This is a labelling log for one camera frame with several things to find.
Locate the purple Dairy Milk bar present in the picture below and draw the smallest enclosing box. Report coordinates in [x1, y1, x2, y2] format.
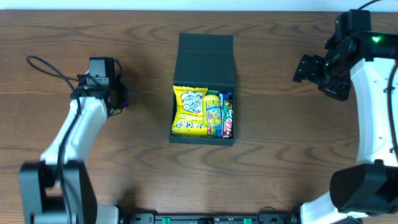
[120, 101, 129, 110]

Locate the yellow Hacks candy bag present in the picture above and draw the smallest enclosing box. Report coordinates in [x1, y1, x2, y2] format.
[171, 86, 208, 137]

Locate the green red KitKat Milo bar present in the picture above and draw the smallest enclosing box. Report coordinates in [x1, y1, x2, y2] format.
[222, 99, 233, 139]

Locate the blue Oreo cookie pack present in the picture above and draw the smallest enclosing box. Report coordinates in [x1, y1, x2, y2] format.
[215, 92, 232, 138]

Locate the yellow Mentos gum bottle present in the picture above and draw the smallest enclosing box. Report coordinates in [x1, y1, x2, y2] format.
[203, 95, 221, 127]

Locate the dark green box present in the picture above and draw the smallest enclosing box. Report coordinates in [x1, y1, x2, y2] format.
[168, 32, 238, 147]

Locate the green Haribo gummy bag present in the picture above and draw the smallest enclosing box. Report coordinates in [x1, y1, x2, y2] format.
[206, 90, 218, 138]

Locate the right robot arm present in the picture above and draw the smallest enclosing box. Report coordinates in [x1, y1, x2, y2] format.
[293, 9, 397, 223]

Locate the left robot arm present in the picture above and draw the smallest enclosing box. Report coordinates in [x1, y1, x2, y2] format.
[19, 57, 129, 224]

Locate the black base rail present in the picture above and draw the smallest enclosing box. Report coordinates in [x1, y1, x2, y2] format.
[96, 212, 364, 224]

